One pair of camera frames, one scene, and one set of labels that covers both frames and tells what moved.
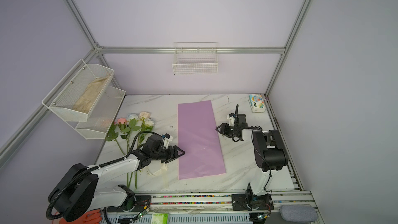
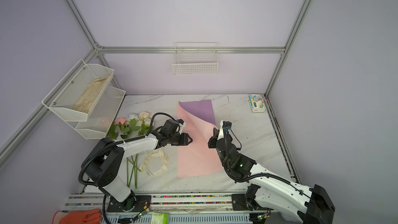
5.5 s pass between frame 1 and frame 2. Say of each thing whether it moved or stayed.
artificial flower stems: stayed
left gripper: moved
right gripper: moved
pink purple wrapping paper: stayed
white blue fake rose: stayed
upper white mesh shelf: stayed
